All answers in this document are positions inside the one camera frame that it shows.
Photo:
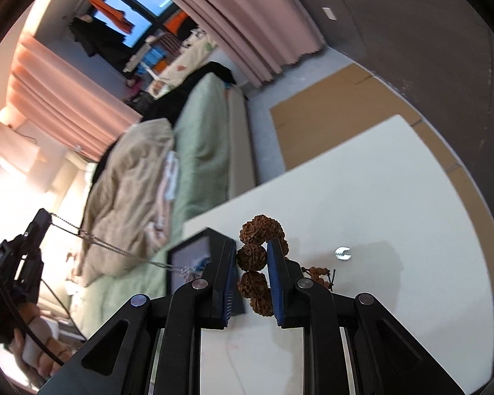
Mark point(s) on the green bed mattress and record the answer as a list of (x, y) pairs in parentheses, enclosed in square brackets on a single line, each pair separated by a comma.
[(197, 180)]

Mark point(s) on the flat cardboard sheet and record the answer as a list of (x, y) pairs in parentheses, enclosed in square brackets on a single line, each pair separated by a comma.
[(347, 103)]

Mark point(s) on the pink curtain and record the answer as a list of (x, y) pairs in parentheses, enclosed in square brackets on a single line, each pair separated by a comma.
[(63, 102), (259, 36)]

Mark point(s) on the black garment on bed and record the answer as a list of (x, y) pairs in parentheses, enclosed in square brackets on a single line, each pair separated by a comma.
[(170, 105)]

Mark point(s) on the beige blanket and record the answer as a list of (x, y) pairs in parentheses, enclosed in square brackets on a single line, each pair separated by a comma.
[(124, 204)]

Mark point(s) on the white wall switch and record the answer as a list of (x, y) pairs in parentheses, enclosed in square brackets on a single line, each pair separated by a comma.
[(329, 13)]

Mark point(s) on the orange hanging cloth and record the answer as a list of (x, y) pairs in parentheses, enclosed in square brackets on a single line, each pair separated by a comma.
[(114, 15)]

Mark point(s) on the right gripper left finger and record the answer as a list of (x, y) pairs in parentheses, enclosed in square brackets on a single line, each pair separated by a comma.
[(215, 292)]

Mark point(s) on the person's left hand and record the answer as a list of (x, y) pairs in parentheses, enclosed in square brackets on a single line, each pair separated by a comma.
[(37, 366)]

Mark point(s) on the floral patterned bedding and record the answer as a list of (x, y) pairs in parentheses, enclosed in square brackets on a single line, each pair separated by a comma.
[(193, 53)]

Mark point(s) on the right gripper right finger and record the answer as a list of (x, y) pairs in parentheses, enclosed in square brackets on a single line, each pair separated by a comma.
[(297, 300)]

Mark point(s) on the black jewelry box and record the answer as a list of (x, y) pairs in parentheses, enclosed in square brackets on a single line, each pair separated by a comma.
[(194, 254)]

